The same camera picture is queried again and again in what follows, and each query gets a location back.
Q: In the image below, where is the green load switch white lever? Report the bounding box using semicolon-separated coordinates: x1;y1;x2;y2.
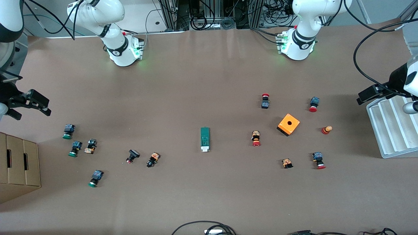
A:
200;127;210;153

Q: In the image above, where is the white ribbed plastic tray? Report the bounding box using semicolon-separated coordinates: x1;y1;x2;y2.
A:
366;95;418;159

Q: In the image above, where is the green mushroom push button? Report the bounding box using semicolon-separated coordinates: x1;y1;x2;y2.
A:
88;170;104;188
68;141;83;158
62;124;76;140

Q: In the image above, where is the grey round stand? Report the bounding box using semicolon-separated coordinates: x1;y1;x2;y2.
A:
0;42;17;76

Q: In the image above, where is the brown cardboard box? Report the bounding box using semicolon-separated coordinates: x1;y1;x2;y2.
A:
0;132;41;205

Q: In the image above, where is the red mushroom button blue block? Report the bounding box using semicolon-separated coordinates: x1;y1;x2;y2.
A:
308;96;320;113
312;151;326;170

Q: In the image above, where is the grey aluminium profile bar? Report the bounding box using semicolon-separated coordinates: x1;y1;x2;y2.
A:
356;0;372;24

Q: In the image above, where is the black pushbutton pink tip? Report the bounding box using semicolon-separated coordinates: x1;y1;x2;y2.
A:
126;149;141;164

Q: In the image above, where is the white back table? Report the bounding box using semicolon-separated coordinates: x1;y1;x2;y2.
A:
31;0;187;39

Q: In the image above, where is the aluminium equipment rack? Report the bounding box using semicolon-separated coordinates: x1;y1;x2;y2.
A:
159;0;296;31

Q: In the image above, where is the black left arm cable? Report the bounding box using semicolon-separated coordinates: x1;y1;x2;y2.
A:
354;18;418;97

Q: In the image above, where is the beige black switch block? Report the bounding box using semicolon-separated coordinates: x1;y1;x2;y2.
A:
84;138;97;154

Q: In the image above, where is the orange push button enclosure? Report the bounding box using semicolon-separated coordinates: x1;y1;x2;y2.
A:
277;113;300;137

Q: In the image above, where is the black selector switch orange block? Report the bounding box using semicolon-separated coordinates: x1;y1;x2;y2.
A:
146;152;161;168

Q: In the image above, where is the thin black cable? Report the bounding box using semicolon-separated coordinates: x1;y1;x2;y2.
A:
359;228;398;235

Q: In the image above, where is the black cable with connector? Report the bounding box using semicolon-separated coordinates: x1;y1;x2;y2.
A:
287;230;348;235

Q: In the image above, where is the black cable loop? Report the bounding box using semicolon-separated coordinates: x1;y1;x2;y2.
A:
171;221;237;235

